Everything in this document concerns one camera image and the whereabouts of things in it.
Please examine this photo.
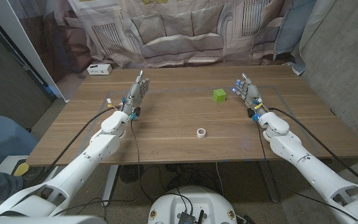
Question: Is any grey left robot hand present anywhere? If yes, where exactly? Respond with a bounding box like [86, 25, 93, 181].
[122, 70, 151, 117]

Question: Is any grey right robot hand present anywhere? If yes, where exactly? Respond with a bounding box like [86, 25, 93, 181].
[231, 72, 269, 121]

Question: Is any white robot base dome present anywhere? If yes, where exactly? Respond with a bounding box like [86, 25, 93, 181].
[147, 185, 238, 224]

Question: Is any green cube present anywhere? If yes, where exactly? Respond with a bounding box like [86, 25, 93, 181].
[213, 88, 227, 104]

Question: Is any white power strip box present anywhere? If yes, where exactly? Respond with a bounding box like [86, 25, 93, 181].
[86, 63, 112, 76]

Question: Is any printed sofa backdrop cloth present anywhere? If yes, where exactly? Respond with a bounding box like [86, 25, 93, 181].
[7, 0, 318, 75]

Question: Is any black round floor fan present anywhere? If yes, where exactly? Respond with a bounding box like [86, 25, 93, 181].
[119, 164, 144, 184]

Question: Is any pale grey hanging cloth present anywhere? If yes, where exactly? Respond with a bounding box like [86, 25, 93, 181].
[291, 0, 338, 76]

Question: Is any grey table leg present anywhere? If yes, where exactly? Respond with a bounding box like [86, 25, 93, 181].
[258, 161, 280, 203]

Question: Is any white table leg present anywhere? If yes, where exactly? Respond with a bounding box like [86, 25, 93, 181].
[101, 164, 119, 207]

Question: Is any white leaning panel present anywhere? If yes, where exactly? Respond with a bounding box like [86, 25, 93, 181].
[0, 0, 71, 103]

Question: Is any white floor base yellow pad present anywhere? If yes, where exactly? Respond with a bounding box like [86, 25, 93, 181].
[0, 154, 30, 177]

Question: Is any thin black left wrist cable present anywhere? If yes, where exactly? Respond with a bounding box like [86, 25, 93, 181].
[130, 119, 155, 203]

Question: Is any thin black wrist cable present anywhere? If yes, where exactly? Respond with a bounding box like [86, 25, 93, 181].
[130, 119, 155, 203]
[255, 121, 358, 222]

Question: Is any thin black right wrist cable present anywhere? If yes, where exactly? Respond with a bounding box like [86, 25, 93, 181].
[255, 121, 358, 222]

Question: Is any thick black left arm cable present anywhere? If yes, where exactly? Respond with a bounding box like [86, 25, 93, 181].
[31, 106, 119, 186]

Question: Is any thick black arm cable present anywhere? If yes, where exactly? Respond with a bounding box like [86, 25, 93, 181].
[31, 106, 119, 186]
[268, 107, 358, 190]

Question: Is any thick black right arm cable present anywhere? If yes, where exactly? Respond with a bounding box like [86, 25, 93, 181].
[268, 107, 358, 190]

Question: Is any black cable bundle under table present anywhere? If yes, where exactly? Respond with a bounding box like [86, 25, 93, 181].
[165, 163, 220, 189]

